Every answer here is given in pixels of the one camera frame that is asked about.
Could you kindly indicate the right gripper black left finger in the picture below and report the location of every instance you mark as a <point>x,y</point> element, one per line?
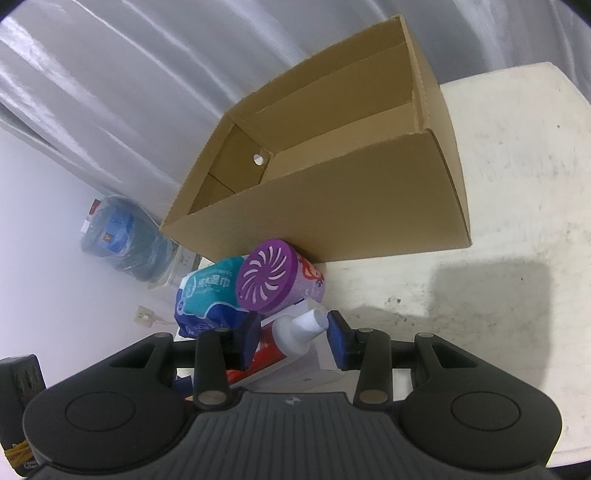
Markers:
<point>216,352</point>

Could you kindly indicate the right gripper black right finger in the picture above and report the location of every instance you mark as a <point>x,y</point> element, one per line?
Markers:
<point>367,351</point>

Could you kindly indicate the white rectangular carton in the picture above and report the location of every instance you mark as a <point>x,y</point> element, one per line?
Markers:
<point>314,369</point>

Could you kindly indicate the blue wet wipes pack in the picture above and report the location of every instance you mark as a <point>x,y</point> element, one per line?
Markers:
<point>206,299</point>

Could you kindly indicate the red white toothpaste tube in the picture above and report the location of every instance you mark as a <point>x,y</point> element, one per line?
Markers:
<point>284,338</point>

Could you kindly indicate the purple lid air freshener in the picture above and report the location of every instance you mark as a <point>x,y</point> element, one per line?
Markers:
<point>275,276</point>

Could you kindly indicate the blue water jug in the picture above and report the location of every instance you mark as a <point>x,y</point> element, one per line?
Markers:
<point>127,238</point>

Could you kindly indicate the brown cardboard box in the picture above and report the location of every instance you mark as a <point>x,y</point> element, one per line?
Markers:
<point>351,154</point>

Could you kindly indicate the black box with bands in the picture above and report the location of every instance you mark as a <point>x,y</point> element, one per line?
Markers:
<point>21,381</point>

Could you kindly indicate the silver white curtain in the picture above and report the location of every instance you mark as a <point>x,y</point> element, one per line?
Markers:
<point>124,94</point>

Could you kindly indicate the white wall socket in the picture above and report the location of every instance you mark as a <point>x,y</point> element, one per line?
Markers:
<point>144,317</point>

